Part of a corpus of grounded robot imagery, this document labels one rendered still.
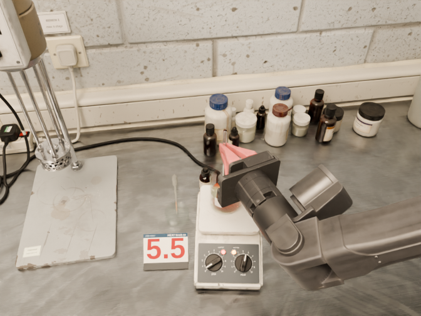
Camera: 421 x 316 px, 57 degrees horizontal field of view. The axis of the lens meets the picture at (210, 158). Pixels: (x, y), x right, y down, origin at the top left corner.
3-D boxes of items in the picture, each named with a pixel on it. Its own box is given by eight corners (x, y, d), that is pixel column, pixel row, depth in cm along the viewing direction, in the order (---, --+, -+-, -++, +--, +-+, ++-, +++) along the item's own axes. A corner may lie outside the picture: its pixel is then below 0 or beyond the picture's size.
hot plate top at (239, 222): (260, 235, 75) (260, 232, 74) (197, 234, 75) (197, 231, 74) (256, 188, 83) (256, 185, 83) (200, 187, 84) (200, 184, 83)
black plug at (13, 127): (15, 146, 99) (13, 140, 97) (-2, 148, 98) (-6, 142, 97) (21, 128, 103) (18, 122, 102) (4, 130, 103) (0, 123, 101)
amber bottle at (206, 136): (216, 156, 102) (217, 130, 95) (203, 156, 102) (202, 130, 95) (217, 147, 104) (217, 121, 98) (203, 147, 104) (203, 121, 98)
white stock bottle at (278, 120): (273, 150, 103) (278, 117, 96) (260, 136, 107) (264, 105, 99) (291, 142, 106) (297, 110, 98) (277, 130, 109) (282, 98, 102)
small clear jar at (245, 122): (230, 136, 107) (230, 118, 102) (243, 126, 110) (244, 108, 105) (246, 147, 104) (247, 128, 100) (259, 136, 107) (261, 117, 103)
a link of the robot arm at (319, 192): (280, 256, 45) (312, 290, 50) (361, 194, 44) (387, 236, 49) (245, 199, 55) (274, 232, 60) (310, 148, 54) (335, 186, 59)
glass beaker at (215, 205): (244, 214, 78) (247, 185, 72) (213, 220, 77) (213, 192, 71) (234, 188, 83) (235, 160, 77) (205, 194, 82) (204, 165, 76)
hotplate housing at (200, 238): (262, 293, 75) (265, 271, 69) (193, 291, 75) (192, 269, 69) (255, 202, 91) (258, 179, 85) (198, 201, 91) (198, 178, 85)
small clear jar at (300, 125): (293, 138, 107) (296, 123, 103) (288, 127, 110) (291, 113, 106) (309, 136, 107) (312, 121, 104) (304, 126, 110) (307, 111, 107)
